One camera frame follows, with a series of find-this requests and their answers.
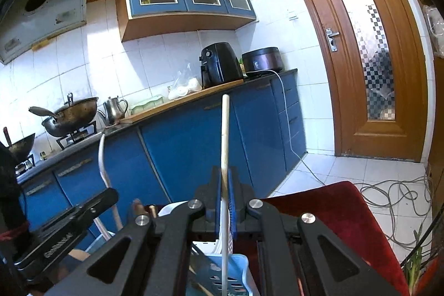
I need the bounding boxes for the green plant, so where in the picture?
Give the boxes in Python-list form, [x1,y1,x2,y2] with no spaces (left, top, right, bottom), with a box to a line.
[402,223,434,290]

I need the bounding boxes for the wall cabinet with glass doors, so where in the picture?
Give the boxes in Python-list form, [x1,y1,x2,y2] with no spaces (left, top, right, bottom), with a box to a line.
[116,0,257,42]

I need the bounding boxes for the gas stove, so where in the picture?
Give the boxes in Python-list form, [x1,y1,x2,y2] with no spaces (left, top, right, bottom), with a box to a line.
[14,121,98,175]

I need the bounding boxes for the red floral blanket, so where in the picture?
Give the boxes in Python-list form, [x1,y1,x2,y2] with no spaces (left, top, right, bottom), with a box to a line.
[262,181,410,296]

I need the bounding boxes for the person's left hand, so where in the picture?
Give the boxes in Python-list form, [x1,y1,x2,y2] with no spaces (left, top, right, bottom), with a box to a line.
[52,249,92,283]

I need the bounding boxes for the small black wok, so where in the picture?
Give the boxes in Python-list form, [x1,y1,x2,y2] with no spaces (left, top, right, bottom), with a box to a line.
[0,126,36,158]

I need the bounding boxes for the wooden door with glass panel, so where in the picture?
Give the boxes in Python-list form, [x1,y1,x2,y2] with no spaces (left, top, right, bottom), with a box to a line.
[276,0,436,163]

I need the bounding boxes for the white power cable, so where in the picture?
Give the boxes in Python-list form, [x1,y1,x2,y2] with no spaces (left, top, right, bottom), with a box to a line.
[269,70,328,186]

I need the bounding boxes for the black air fryer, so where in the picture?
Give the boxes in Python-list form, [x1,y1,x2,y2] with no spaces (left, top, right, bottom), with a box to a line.
[199,42,244,89]

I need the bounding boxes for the white plastic bag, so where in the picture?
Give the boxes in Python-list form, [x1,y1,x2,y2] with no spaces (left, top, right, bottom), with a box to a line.
[421,5,444,57]

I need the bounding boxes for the light blue utensil box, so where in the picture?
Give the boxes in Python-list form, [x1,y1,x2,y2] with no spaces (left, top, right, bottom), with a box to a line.
[85,230,261,296]

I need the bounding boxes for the dark rice cooker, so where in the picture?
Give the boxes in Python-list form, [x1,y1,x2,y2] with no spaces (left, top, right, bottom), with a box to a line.
[242,46,284,77]

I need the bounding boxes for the grey range hood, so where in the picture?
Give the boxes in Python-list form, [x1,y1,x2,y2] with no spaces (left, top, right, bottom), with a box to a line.
[0,0,87,66]

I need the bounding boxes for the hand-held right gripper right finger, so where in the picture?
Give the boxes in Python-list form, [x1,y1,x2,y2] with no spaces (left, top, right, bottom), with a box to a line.
[229,169,373,296]

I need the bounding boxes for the large black wok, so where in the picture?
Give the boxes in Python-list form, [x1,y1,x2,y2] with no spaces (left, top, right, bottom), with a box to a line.
[42,92,99,137]

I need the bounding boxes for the beige plastic spoon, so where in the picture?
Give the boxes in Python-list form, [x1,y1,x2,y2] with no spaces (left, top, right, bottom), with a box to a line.
[158,202,190,217]

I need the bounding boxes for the dark kitchen countertop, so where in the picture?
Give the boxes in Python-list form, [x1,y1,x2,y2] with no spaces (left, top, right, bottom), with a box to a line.
[16,68,298,184]

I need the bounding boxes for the metal kettle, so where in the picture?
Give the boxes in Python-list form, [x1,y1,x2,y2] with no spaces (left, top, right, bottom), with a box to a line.
[103,96,129,125]

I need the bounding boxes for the metal door handle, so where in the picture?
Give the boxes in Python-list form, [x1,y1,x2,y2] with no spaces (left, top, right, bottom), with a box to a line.
[324,26,340,52]

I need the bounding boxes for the grey floor cables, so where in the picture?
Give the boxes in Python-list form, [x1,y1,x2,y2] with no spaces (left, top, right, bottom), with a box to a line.
[359,164,436,248]

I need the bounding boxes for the green plastic container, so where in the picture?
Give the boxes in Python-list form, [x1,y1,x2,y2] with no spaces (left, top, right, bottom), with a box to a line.
[129,95,164,115]

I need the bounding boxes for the clear plastic bag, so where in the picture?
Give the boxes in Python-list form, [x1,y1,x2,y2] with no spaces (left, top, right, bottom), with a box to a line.
[168,64,203,100]

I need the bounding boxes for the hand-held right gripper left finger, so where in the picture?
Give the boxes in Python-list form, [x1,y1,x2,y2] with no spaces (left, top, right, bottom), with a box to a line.
[45,168,223,296]

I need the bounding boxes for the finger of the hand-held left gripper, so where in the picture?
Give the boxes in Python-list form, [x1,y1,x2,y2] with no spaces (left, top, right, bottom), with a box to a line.
[69,188,119,231]

